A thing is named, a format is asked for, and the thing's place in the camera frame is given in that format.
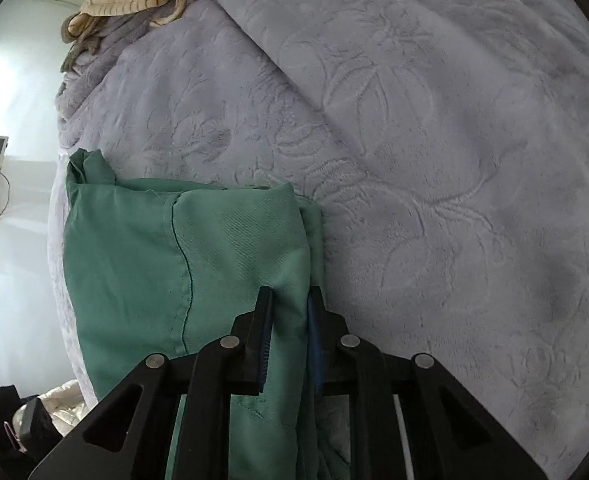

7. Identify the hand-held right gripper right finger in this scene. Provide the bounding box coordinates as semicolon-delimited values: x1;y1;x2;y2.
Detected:
307;286;550;480

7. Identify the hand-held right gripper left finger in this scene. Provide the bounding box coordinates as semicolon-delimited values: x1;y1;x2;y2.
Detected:
27;286;275;480

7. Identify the green button shirt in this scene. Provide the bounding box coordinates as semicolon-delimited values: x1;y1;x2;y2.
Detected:
64;147;355;480

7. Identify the white puffy jacket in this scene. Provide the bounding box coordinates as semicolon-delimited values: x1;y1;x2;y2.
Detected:
39;379;98;438

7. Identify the grey embossed plush blanket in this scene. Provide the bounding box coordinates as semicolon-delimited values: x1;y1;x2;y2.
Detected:
47;0;589;480

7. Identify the thin screen cable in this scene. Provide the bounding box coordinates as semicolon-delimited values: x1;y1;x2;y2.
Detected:
0;170;11;223

